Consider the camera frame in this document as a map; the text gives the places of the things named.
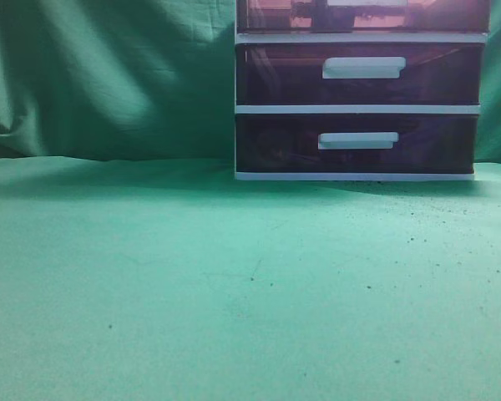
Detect purple translucent drawer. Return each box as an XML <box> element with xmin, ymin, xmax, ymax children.
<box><xmin>236</xmin><ymin>43</ymin><xmax>483</xmax><ymax>105</ymax></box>
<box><xmin>235</xmin><ymin>114</ymin><xmax>477</xmax><ymax>174</ymax></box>
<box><xmin>236</xmin><ymin>0</ymin><xmax>491</xmax><ymax>33</ymax></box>

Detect green cloth backdrop and cover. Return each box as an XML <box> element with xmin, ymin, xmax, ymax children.
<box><xmin>0</xmin><ymin>1</ymin><xmax>501</xmax><ymax>400</ymax></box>

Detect white plastic drawer cabinet frame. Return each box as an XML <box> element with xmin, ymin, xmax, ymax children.
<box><xmin>235</xmin><ymin>5</ymin><xmax>489</xmax><ymax>181</ymax></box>

